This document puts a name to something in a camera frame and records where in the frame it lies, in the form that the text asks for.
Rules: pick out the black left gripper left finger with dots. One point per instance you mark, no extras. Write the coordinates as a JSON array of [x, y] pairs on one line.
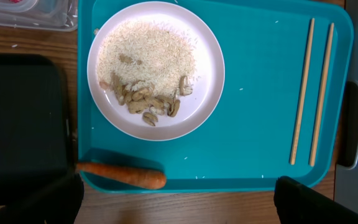
[[58, 202]]

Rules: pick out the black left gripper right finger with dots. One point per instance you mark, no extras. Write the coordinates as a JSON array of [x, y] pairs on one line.
[[299, 204]]

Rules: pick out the pink round plate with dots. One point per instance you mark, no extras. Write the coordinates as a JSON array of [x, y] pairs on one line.
[[207, 81]]

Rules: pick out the black waste tray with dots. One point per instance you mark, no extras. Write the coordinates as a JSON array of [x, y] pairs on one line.
[[34, 126]]

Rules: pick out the clear plastic waste bin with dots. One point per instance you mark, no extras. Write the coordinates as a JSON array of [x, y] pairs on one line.
[[55, 15]]

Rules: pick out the orange carrot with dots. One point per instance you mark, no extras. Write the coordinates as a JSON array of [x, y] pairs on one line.
[[143, 178]]

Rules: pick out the wooden chopstick right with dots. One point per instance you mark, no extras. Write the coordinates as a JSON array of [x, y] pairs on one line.
[[321, 96]]

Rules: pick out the wooden chopstick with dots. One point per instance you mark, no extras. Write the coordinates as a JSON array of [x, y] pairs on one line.
[[301, 98], [321, 96]]

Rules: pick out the wooden chopstick left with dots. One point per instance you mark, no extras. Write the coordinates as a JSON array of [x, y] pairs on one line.
[[301, 98]]

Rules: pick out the food scraps and rice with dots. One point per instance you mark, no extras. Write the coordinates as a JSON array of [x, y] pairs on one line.
[[147, 66]]

